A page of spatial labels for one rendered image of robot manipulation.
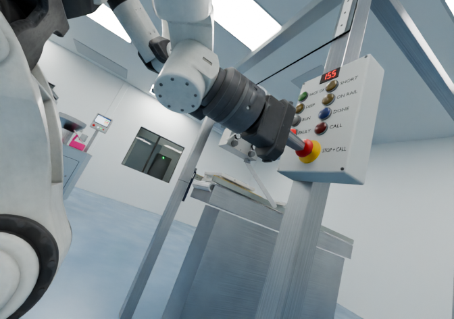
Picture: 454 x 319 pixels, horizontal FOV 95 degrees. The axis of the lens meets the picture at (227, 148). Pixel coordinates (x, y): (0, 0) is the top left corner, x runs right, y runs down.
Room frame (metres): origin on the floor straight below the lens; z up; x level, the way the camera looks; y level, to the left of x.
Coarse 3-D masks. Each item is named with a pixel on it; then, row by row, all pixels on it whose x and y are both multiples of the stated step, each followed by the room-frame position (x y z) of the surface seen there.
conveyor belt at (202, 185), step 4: (196, 180) 1.33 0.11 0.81; (196, 184) 1.28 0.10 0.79; (200, 184) 1.22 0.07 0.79; (204, 184) 1.17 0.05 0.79; (208, 184) 1.13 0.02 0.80; (212, 184) 1.12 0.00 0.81; (216, 184) 1.13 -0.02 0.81; (196, 188) 1.31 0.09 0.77; (200, 188) 1.23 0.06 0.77; (204, 188) 1.17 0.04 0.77; (208, 188) 1.12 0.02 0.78; (224, 188) 1.15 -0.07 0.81; (232, 192) 1.18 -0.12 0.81; (252, 200) 1.24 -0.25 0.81; (260, 204) 1.27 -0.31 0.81; (268, 208) 1.29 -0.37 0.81; (324, 232) 1.53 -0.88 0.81; (332, 236) 1.57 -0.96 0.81; (340, 240) 1.61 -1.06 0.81
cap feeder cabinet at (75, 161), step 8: (64, 144) 2.75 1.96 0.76; (64, 152) 2.77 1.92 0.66; (72, 152) 2.80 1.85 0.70; (80, 152) 2.83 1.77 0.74; (64, 160) 2.78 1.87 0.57; (72, 160) 2.82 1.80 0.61; (80, 160) 2.85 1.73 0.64; (88, 160) 3.23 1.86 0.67; (64, 168) 2.80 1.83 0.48; (72, 168) 2.83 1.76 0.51; (80, 168) 3.00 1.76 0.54; (64, 176) 2.82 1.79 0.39; (72, 176) 2.86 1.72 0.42; (64, 184) 2.84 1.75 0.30; (72, 184) 3.08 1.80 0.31; (64, 192) 2.86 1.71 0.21
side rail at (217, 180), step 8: (216, 176) 1.11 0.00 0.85; (224, 184) 1.13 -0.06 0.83; (232, 184) 1.15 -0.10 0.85; (240, 192) 1.18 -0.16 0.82; (248, 192) 1.20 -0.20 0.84; (256, 200) 1.23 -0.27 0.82; (264, 200) 1.25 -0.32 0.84; (280, 208) 1.31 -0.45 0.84; (328, 232) 1.52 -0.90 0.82; (336, 232) 1.56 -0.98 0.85; (344, 240) 1.61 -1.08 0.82; (352, 240) 1.65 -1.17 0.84
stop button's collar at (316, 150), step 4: (312, 140) 0.40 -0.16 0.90; (316, 144) 0.39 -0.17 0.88; (316, 148) 0.38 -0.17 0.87; (320, 148) 0.38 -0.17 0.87; (340, 148) 0.34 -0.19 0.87; (312, 152) 0.39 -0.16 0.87; (316, 152) 0.38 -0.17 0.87; (308, 156) 0.40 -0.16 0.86; (312, 156) 0.39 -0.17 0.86; (316, 156) 0.38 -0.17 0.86; (300, 160) 0.41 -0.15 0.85; (304, 160) 0.40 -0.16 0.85; (308, 160) 0.39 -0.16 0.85; (312, 160) 0.39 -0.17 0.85
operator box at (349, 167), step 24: (360, 72) 0.33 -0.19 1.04; (312, 96) 0.43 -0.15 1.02; (336, 96) 0.37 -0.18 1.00; (360, 96) 0.33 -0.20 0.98; (312, 120) 0.41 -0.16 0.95; (336, 120) 0.36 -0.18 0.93; (360, 120) 0.33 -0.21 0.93; (336, 144) 0.35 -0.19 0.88; (360, 144) 0.33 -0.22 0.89; (288, 168) 0.44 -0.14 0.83; (312, 168) 0.38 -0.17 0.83; (336, 168) 0.34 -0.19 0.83; (360, 168) 0.34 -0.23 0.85
